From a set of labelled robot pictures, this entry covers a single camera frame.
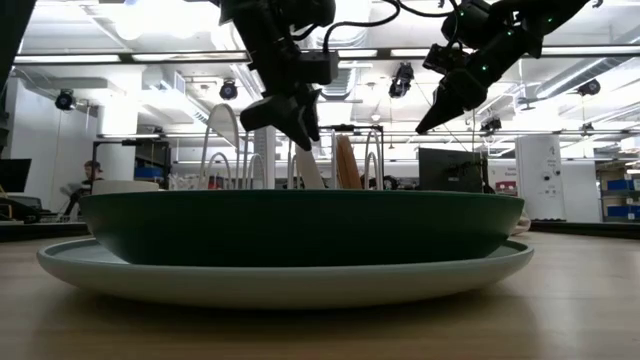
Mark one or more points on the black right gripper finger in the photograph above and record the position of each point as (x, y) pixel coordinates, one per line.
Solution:
(455, 95)

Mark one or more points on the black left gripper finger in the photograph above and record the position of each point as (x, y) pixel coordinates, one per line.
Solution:
(275, 115)
(312, 110)

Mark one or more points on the plain white plate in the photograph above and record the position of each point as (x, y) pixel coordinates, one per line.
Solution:
(310, 172)

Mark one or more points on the brown wooden plate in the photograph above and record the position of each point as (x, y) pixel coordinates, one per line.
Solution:
(348, 165)

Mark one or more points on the dark green bowl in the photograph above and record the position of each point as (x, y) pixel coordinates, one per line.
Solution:
(300, 225)

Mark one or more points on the pale green plate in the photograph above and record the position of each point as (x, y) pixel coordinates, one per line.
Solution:
(280, 290)

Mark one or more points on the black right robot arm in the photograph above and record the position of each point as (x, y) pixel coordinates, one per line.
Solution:
(545, 12)

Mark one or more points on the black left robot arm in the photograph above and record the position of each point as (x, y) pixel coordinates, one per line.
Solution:
(10, 30)

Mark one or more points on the black computer monitor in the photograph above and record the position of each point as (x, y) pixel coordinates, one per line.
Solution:
(450, 170)

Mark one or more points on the black shelf unit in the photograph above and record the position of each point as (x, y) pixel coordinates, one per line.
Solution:
(152, 155)

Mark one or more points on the folded white striped towel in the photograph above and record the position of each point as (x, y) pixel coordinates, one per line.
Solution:
(525, 225)

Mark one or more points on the white mug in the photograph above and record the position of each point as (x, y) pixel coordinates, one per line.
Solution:
(125, 186)

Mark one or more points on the storage shelf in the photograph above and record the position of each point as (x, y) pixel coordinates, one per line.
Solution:
(610, 197)

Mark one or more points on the blue storage bin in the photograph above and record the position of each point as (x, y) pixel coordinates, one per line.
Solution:
(630, 211)
(630, 185)

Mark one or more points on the person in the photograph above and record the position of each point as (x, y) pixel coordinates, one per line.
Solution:
(90, 175)

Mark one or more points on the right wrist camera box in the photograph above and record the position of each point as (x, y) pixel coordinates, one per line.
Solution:
(440, 59)

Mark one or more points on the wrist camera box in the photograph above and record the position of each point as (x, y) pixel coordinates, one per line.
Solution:
(440, 59)
(320, 67)

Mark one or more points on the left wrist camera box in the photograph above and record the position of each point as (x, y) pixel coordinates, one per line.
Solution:
(320, 67)

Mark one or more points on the black ceiling camera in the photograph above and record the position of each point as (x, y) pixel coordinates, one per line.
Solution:
(492, 125)
(228, 91)
(401, 80)
(589, 87)
(65, 100)

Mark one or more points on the black ceiling light rail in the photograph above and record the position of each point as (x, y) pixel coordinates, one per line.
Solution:
(150, 57)

